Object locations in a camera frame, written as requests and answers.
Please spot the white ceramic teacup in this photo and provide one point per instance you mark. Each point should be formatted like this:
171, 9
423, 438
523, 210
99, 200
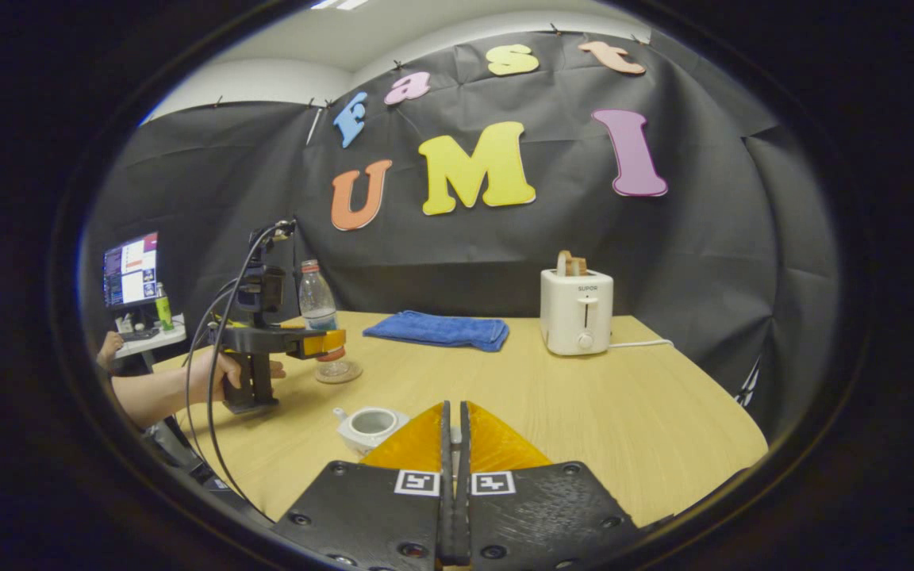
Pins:
370, 428

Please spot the clear plastic water bottle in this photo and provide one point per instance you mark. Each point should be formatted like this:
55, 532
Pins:
318, 305

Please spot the black backdrop cloth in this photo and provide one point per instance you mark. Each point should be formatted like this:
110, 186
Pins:
505, 238

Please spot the bread slice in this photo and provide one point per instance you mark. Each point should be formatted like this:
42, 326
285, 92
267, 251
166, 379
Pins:
570, 264

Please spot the white side table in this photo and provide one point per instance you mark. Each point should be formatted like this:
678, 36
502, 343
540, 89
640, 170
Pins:
151, 337

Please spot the green bottle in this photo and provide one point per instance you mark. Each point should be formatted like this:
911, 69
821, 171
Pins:
163, 309

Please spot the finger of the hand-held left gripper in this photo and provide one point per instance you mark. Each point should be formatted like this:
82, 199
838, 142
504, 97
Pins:
292, 324
306, 342

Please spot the white toaster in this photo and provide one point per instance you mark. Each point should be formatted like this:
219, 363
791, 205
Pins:
576, 313

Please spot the blue folded towel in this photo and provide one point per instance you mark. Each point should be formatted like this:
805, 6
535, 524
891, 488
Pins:
437, 329

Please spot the ceiling light panel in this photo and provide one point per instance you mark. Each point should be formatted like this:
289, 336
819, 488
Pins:
338, 4

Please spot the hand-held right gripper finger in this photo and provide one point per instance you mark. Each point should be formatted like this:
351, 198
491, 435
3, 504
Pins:
463, 507
446, 507

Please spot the computer monitor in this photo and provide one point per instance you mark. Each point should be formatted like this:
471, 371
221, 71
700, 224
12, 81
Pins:
132, 270

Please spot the round wooden coaster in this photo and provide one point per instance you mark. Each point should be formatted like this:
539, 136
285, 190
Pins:
346, 374

